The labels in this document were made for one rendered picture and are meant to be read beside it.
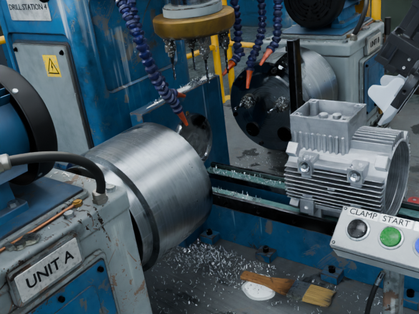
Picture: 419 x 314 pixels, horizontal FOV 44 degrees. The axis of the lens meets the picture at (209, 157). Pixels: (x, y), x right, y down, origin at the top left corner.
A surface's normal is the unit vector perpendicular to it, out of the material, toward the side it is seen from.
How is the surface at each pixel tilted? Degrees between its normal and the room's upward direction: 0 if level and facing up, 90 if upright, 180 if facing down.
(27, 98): 53
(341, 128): 90
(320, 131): 90
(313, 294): 1
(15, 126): 74
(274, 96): 90
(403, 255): 36
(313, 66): 43
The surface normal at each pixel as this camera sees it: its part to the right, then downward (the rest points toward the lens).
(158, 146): 0.27, -0.72
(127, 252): 0.80, 0.15
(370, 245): -0.44, -0.49
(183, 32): -0.26, 0.44
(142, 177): 0.50, -0.50
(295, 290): -0.12, -0.90
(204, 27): 0.25, 0.38
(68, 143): -0.58, 0.41
